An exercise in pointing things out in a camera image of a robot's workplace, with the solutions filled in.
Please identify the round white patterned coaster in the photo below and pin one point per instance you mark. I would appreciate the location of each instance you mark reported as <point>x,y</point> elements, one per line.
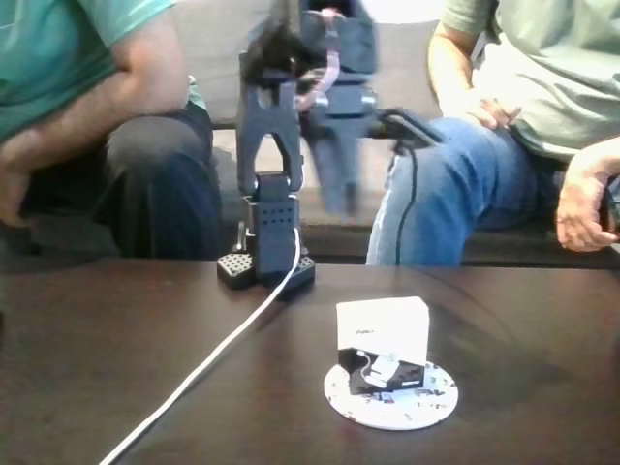
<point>416,412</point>

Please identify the person's left hand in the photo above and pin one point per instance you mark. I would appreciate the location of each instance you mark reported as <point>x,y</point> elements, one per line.
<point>579,213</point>
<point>12,179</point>

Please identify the person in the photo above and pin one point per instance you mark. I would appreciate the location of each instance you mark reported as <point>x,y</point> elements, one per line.
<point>48,48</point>
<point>460,184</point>

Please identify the grey sofa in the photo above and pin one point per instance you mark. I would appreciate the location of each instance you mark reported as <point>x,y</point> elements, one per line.
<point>227,160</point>

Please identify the person's right hand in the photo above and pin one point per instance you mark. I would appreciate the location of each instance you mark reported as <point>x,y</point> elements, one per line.
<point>491,114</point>

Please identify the black handheld device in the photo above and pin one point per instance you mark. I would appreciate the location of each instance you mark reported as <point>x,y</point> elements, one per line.
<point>612,206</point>

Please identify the white and black servo box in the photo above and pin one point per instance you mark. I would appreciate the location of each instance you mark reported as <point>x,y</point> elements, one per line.
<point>382,324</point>

